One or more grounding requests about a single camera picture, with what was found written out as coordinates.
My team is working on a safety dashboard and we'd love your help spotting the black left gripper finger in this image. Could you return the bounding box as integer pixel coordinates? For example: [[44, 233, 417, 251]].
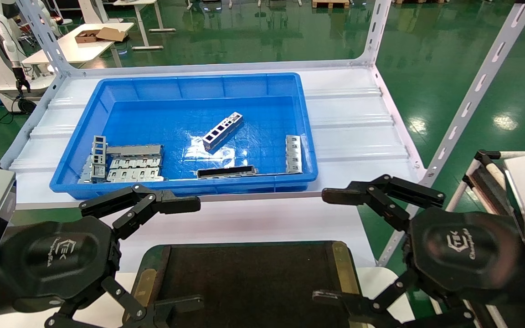
[[79, 183, 201, 241]]

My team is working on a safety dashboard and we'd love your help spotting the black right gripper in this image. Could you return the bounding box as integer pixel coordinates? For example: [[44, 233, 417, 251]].
[[312, 174, 524, 328]]

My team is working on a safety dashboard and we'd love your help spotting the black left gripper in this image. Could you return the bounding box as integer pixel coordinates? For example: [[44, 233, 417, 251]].
[[0, 216, 205, 328]]

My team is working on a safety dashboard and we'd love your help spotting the grey metal slotted bracket part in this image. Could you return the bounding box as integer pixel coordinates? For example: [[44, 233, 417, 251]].
[[202, 112, 244, 152]]

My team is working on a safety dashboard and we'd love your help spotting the dark open channel metal part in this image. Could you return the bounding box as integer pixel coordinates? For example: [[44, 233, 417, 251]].
[[197, 165, 258, 179]]

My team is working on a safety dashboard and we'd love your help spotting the black rectangular tray container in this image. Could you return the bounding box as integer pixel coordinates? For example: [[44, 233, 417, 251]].
[[123, 241, 369, 328]]

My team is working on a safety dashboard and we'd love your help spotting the white metal shelf rack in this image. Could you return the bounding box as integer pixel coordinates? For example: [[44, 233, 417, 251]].
[[0, 0, 525, 267]]

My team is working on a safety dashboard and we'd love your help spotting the blue plastic bin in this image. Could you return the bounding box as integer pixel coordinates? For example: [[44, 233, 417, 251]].
[[49, 72, 319, 200]]

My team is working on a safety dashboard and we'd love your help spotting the white cart with black roller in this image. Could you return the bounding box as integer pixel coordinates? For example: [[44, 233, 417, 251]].
[[445, 149, 525, 217]]

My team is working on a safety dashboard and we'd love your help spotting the white table with box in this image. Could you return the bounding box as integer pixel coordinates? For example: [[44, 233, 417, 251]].
[[21, 22, 135, 69]]

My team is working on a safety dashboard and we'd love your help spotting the open brown cardboard box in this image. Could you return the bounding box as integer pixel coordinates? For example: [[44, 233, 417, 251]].
[[74, 27, 127, 44]]

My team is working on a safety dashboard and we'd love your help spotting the white desk with legs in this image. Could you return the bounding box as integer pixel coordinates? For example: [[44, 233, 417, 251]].
[[112, 0, 177, 51]]

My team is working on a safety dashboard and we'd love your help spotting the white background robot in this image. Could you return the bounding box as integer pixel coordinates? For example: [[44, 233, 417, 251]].
[[0, 0, 59, 114]]

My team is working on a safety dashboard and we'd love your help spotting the wooden pallet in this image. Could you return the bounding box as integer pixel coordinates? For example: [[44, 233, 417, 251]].
[[311, 0, 351, 9]]

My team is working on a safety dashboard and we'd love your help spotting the upright grey metal frame part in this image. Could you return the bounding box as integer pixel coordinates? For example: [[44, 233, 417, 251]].
[[91, 135, 108, 179]]

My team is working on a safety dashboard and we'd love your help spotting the grey metal notched bracket part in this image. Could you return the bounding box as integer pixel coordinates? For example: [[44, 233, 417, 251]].
[[285, 134, 303, 175]]

